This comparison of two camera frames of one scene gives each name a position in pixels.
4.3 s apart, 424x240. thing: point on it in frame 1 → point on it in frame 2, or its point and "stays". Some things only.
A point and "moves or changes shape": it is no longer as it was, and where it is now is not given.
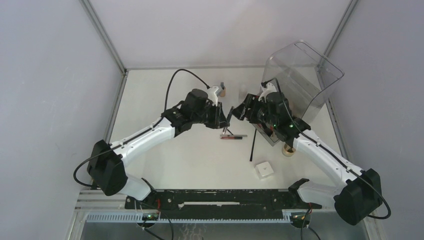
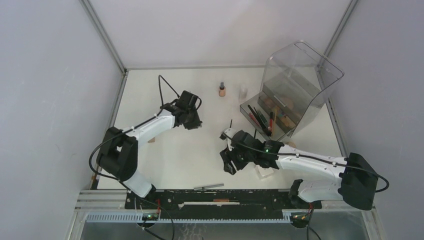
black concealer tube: (228, 122) moves or changes shape
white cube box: (264, 170) stays
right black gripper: (251, 102) → (227, 155)
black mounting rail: (219, 204) stays
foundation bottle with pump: (223, 91) stays
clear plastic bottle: (242, 92) stays
